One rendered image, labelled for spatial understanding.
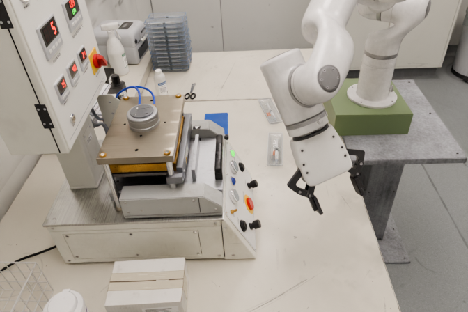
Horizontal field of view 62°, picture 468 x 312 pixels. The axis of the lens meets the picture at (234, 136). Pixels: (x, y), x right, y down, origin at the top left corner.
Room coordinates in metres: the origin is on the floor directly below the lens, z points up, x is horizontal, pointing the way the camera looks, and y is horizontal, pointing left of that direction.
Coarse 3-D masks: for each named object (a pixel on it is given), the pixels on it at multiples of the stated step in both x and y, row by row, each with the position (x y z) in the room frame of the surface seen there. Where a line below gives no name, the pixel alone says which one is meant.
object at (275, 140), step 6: (270, 132) 1.19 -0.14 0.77; (270, 138) 1.16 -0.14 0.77; (276, 138) 1.16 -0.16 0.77; (282, 138) 1.15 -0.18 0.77; (270, 144) 1.12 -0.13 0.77; (276, 144) 1.12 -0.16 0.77; (282, 144) 1.12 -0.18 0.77; (270, 150) 1.08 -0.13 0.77; (276, 150) 1.08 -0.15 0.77; (282, 150) 1.08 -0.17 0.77; (270, 156) 1.05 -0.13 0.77; (276, 156) 1.05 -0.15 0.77; (282, 156) 1.05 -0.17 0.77; (270, 162) 1.02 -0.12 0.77; (276, 162) 1.02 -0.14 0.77; (282, 162) 1.02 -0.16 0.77
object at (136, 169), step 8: (176, 152) 0.76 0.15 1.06; (176, 160) 0.73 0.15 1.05; (112, 168) 0.72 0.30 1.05; (120, 168) 0.72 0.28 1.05; (128, 168) 0.72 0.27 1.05; (136, 168) 0.72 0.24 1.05; (144, 168) 0.72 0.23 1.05; (152, 168) 0.72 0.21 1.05; (160, 168) 0.72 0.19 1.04; (120, 176) 0.72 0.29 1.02; (128, 176) 0.72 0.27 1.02
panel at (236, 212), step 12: (228, 144) 0.96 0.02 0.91; (228, 156) 0.91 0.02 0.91; (228, 168) 0.85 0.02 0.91; (240, 168) 0.92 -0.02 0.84; (228, 180) 0.80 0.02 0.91; (240, 180) 0.87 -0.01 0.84; (228, 192) 0.76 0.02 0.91; (240, 192) 0.82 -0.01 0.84; (252, 192) 0.89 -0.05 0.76; (228, 204) 0.71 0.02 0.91; (240, 204) 0.77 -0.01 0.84; (228, 216) 0.67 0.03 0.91; (240, 216) 0.72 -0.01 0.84; (252, 216) 0.78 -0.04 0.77; (240, 228) 0.68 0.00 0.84; (252, 240) 0.69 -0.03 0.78
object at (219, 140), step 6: (216, 138) 0.87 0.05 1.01; (222, 138) 0.87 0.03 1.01; (216, 144) 0.84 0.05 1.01; (222, 144) 0.84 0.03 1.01; (216, 150) 0.82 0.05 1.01; (222, 150) 0.82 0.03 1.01; (216, 156) 0.79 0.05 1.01; (222, 156) 0.80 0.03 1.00; (216, 162) 0.77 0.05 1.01; (222, 162) 0.78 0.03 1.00; (216, 168) 0.75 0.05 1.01; (222, 168) 0.76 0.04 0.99; (216, 174) 0.74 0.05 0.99; (222, 174) 0.74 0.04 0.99
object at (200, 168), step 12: (192, 144) 0.90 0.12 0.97; (204, 144) 0.90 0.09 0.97; (192, 156) 0.84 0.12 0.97; (204, 156) 0.84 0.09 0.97; (192, 168) 0.75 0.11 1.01; (204, 168) 0.79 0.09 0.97; (192, 180) 0.75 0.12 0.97; (204, 180) 0.74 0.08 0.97; (216, 180) 0.74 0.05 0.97; (120, 192) 0.72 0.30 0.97
